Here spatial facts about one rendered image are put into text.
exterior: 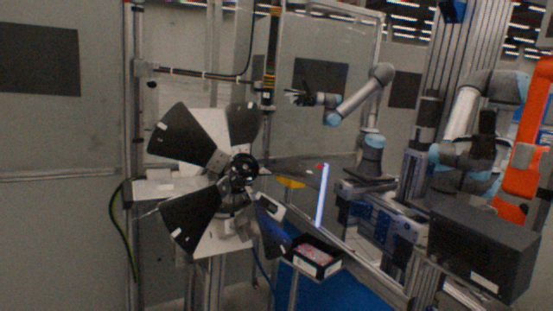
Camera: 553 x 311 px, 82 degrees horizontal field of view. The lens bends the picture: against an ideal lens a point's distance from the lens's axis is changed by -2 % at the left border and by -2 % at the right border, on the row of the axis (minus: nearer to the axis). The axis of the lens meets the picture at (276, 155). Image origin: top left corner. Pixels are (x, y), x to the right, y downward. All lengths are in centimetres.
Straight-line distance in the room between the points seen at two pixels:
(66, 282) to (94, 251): 21
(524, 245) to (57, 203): 191
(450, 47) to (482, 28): 15
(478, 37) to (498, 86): 38
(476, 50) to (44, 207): 224
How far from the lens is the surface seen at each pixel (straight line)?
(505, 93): 157
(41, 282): 219
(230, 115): 145
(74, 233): 204
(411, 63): 541
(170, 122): 126
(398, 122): 543
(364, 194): 197
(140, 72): 161
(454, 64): 186
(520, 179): 489
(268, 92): 125
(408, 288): 132
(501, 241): 103
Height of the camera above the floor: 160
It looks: 15 degrees down
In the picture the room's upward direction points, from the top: 6 degrees clockwise
